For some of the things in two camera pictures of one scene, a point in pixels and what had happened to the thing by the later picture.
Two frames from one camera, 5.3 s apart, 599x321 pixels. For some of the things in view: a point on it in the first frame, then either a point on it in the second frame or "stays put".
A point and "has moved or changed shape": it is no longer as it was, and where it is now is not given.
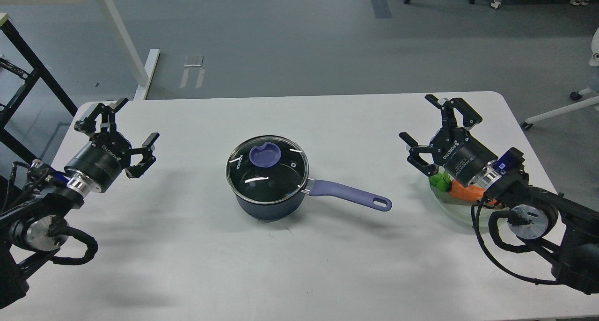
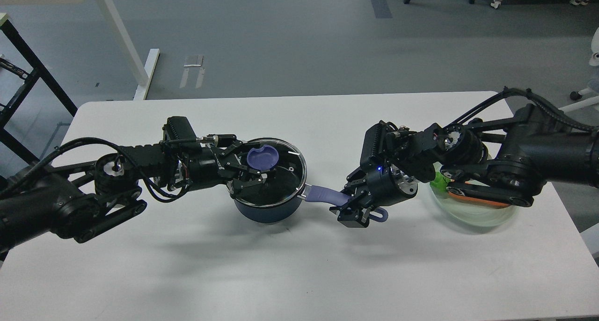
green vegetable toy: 441,180 stays put
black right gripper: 464,158 → 374,176
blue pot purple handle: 348,193 has moved or changed shape
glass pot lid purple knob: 266,156 stays put
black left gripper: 104,159 → 207,164
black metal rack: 39,71 stays put
